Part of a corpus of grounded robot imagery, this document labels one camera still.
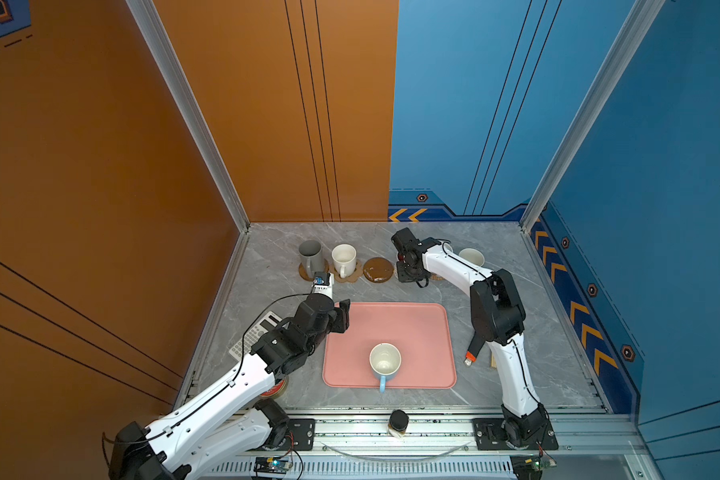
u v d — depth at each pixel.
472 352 0.86
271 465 0.71
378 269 1.05
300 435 0.74
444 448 0.72
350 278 1.03
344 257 1.02
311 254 0.97
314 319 0.55
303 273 0.95
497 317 0.58
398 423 0.67
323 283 0.65
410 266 0.76
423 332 0.89
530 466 0.70
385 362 0.85
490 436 0.72
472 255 1.00
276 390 0.77
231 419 0.47
